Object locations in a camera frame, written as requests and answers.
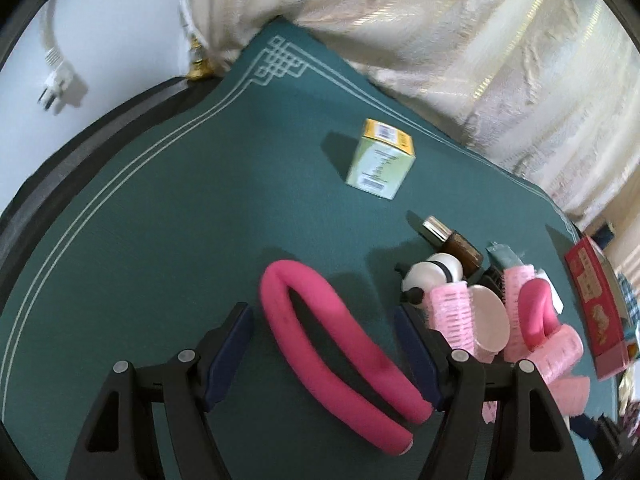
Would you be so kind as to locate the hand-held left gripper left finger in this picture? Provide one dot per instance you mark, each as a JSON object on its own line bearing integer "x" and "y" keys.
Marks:
{"x": 230, "y": 355}

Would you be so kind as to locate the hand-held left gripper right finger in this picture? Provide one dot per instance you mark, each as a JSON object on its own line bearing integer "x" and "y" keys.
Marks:
{"x": 415, "y": 350}

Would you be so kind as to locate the pink hair roller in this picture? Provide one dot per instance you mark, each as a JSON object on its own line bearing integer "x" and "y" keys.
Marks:
{"x": 450, "y": 310}
{"x": 515, "y": 280}
{"x": 572, "y": 395}
{"x": 555, "y": 355}

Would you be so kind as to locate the long pink foam hair curler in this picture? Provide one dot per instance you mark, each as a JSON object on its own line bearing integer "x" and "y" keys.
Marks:
{"x": 285, "y": 271}

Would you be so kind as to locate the teal cosmetic tube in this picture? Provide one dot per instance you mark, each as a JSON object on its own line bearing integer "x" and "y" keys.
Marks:
{"x": 505, "y": 257}

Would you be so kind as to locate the red cardboard box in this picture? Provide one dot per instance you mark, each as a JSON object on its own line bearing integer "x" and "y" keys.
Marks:
{"x": 595, "y": 310}

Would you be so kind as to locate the yellow green medicine box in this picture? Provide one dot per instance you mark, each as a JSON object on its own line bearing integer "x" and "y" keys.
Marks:
{"x": 380, "y": 165}

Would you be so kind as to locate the white black round case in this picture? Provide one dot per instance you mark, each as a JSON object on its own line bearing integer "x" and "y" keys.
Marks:
{"x": 425, "y": 275}

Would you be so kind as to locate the black comb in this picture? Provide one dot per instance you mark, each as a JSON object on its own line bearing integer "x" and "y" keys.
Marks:
{"x": 492, "y": 277}

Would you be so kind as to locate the brown glass bottle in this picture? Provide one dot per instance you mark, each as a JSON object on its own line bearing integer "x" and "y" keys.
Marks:
{"x": 462, "y": 255}

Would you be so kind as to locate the green table mat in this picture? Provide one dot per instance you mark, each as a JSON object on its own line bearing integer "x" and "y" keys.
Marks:
{"x": 200, "y": 210}

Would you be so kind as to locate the white tissue pack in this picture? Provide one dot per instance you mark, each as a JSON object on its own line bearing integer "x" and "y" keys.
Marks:
{"x": 556, "y": 302}

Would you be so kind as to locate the plaid cloth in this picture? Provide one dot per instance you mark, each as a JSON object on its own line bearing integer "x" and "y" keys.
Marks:
{"x": 629, "y": 292}

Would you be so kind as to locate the dark blue object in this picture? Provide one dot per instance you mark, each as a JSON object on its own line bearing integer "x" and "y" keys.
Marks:
{"x": 605, "y": 232}

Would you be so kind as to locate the gold curtain tassel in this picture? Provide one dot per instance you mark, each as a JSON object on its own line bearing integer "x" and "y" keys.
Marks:
{"x": 197, "y": 67}

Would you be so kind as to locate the cream patterned curtain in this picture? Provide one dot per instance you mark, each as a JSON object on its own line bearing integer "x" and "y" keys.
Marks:
{"x": 450, "y": 35}

